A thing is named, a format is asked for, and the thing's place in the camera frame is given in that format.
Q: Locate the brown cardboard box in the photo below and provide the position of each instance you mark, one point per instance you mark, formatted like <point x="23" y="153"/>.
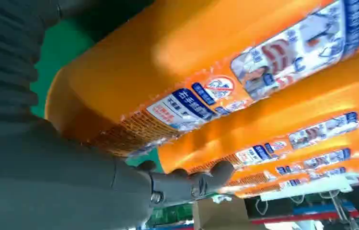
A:
<point x="220" y="216"/>

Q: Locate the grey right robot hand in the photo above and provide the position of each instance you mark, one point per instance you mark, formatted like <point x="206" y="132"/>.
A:
<point x="55" y="177"/>

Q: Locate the silver metal stand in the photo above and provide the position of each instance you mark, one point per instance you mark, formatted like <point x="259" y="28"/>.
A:
<point x="341" y="211"/>

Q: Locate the red metal post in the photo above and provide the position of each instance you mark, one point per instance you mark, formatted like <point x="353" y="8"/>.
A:
<point x="306" y="218"/>

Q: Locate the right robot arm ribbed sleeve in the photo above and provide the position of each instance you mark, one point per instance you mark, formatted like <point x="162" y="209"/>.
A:
<point x="4" y="63"/>

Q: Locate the green plastic crate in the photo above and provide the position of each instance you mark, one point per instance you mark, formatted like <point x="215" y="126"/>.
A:
<point x="169" y="214"/>

